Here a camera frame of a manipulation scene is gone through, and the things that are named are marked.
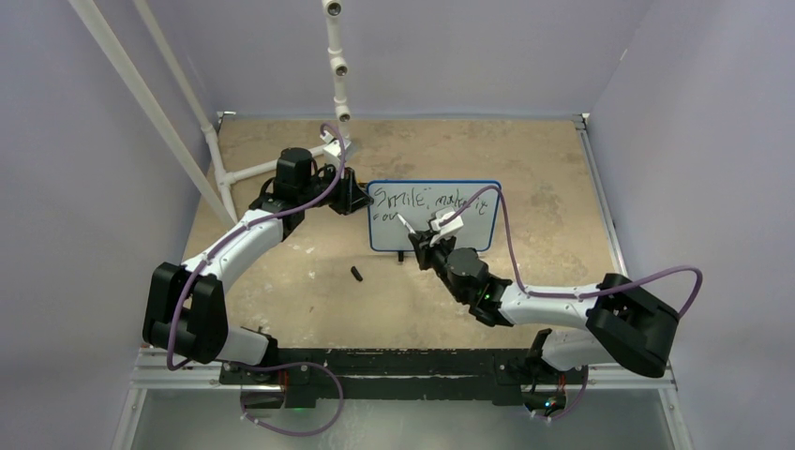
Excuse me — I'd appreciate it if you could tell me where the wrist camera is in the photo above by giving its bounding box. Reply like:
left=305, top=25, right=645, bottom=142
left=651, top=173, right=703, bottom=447
left=429, top=207, right=464, bottom=247
left=322, top=139, right=357, bottom=169

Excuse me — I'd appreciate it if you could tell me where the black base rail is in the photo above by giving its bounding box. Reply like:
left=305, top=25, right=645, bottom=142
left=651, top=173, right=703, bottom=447
left=219, top=348, right=585, bottom=409

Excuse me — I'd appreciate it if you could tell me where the white PVC pipe frame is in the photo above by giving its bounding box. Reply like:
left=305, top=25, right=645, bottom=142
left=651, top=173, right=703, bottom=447
left=67, top=0, right=353, bottom=225

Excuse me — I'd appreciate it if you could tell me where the white whiteboard marker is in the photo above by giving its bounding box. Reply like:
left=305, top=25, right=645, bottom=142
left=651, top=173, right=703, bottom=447
left=397, top=213, right=417, bottom=234

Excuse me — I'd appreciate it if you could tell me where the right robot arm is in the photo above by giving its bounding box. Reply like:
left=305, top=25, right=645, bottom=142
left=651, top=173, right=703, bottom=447
left=408, top=232, right=680, bottom=382

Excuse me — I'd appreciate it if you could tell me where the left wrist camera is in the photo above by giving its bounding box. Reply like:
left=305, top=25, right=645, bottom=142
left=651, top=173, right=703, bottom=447
left=322, top=139, right=357, bottom=169

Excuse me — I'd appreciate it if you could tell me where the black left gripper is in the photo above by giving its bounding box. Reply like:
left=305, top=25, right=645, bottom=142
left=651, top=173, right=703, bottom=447
left=299, top=161, right=373, bottom=216

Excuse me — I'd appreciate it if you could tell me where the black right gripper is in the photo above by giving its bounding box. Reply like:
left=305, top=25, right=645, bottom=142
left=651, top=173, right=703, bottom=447
left=412, top=229, right=468, bottom=303

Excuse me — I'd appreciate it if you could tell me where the black marker cap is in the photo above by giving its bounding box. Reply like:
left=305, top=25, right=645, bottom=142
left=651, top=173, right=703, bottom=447
left=351, top=266, right=364, bottom=282

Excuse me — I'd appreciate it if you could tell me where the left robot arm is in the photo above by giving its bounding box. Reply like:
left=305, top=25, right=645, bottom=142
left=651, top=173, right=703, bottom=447
left=142, top=141, right=372, bottom=383

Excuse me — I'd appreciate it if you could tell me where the blue framed whiteboard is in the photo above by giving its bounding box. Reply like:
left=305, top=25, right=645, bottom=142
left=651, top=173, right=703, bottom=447
left=367, top=180, right=501, bottom=252

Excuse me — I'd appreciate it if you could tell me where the aluminium frame rail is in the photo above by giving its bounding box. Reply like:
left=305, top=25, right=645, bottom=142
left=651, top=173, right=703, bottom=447
left=130, top=348, right=221, bottom=390

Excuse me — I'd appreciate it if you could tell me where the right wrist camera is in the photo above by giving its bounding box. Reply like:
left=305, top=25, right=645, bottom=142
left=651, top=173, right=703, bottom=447
left=429, top=207, right=464, bottom=247

